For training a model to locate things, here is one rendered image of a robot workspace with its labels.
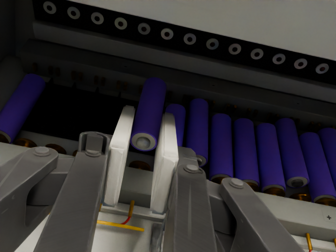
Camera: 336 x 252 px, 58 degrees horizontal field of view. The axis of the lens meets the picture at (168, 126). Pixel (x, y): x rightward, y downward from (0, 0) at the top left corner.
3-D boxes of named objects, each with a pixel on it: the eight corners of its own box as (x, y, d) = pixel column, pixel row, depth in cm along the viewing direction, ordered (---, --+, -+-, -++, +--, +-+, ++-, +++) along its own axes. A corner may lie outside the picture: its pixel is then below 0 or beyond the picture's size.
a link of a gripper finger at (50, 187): (95, 215, 12) (16, 204, 11) (112, 160, 17) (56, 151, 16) (100, 181, 11) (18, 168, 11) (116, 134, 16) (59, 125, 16)
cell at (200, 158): (205, 114, 28) (204, 171, 24) (186, 110, 28) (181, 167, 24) (211, 100, 27) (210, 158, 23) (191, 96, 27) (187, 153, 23)
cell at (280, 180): (270, 137, 28) (279, 200, 24) (251, 133, 28) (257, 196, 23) (279, 124, 27) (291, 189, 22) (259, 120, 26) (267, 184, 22)
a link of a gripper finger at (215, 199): (176, 192, 12) (251, 205, 12) (173, 144, 16) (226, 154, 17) (168, 225, 12) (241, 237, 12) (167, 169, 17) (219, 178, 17)
